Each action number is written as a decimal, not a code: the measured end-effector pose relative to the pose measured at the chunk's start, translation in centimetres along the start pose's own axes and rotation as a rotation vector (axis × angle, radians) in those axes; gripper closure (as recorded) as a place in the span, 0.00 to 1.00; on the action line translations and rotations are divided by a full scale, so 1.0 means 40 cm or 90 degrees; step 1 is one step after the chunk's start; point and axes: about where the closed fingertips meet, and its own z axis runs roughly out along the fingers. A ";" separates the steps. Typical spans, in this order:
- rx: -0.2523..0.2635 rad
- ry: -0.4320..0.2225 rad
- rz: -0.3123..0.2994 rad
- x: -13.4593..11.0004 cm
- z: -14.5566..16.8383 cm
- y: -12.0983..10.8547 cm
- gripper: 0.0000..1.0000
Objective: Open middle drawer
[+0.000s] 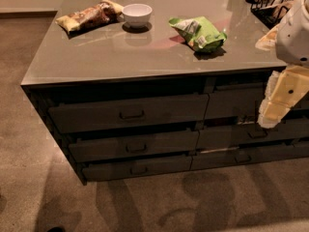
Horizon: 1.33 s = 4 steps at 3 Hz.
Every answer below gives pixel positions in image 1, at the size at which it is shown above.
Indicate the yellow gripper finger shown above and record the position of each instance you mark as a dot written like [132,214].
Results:
[268,41]
[272,112]

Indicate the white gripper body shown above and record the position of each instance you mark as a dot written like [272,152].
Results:
[294,39]

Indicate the drawer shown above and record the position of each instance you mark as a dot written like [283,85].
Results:
[134,146]
[250,155]
[109,115]
[136,168]
[241,100]
[235,135]

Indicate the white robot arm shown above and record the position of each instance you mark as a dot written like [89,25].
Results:
[290,40]

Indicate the grey drawer cabinet island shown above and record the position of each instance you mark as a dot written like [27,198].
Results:
[114,62]

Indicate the brown bag in basket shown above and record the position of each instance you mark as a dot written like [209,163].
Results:
[281,9]

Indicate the green chip bag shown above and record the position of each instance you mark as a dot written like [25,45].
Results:
[199,33]

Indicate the white bowl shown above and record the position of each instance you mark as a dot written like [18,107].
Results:
[137,15]

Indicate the brown yellow snack bag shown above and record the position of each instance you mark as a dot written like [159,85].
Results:
[104,12]

